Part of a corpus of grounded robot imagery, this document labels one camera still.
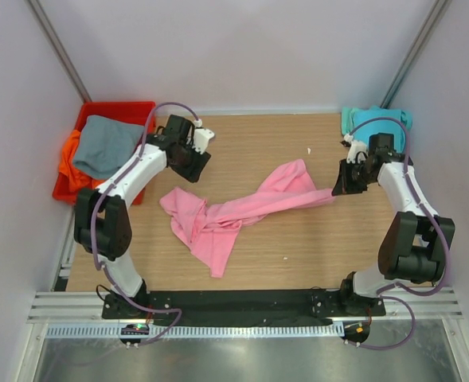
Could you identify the red plastic bin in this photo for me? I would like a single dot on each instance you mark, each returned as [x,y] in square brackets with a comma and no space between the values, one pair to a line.
[134,112]

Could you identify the right corner metal post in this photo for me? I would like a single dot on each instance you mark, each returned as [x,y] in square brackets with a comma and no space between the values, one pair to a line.
[435,14]

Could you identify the corner metal post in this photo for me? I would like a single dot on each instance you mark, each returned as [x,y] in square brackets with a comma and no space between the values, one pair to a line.
[435,14]
[59,50]

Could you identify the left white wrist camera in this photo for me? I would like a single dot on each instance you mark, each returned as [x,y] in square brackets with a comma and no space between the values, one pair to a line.
[202,137]

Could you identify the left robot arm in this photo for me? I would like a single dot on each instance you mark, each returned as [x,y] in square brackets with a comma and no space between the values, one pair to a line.
[102,223]

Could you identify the grey t shirt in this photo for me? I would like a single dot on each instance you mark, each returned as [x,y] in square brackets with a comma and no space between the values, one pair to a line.
[105,145]

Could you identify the slotted cable duct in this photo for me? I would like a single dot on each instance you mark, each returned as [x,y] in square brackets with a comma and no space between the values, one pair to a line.
[138,331]

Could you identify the left corner metal post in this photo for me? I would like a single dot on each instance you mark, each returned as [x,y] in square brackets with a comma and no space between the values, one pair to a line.
[59,50]

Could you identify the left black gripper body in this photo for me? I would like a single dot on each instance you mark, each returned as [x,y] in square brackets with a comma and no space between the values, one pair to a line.
[188,157]

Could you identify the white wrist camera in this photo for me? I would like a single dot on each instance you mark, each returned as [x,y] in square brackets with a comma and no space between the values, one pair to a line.
[358,151]
[202,137]

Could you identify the orange t shirt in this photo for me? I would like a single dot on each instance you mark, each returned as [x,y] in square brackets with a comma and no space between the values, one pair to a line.
[70,178]

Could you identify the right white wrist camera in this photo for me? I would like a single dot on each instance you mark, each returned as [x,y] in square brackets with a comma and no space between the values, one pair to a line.
[358,151]

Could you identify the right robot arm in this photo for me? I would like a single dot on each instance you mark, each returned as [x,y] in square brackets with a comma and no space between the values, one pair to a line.
[416,246]

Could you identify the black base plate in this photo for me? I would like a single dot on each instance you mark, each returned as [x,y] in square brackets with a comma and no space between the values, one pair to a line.
[241,307]

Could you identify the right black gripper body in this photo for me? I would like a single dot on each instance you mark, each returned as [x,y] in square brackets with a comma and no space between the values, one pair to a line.
[357,177]

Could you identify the pink t shirt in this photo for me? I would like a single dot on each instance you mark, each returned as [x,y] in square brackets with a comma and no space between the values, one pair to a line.
[210,231]

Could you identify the teal folded t shirt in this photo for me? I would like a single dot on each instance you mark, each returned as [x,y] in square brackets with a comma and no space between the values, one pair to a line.
[352,117]

